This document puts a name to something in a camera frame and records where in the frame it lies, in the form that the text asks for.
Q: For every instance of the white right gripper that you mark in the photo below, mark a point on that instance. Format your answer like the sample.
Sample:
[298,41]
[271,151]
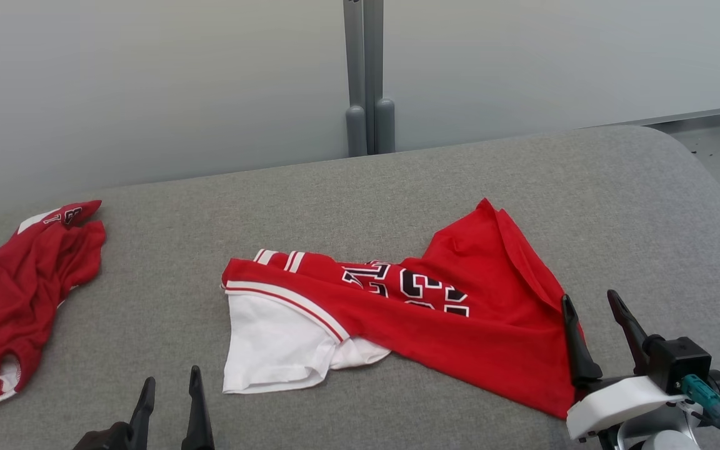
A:
[616,403]

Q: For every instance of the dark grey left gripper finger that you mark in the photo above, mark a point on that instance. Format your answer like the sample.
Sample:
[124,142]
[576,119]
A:
[142,419]
[196,419]

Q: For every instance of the red white jersey shirt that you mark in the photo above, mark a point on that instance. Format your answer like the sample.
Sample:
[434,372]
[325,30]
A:
[479,325]

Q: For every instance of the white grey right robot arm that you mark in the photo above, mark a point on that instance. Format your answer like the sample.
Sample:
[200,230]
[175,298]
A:
[660,434]

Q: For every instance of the red shorts with white panels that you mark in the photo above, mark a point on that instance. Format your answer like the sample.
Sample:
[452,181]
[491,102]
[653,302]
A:
[16,300]

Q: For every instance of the grey fabric sofa cushion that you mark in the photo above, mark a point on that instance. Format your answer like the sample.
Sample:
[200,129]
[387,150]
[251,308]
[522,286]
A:
[335,206]

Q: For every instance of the black right wrist camera unit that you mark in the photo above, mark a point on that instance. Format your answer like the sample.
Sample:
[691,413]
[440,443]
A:
[679,362]

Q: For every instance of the grey partition post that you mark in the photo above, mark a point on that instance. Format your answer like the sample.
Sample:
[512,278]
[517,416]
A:
[355,62]
[377,62]

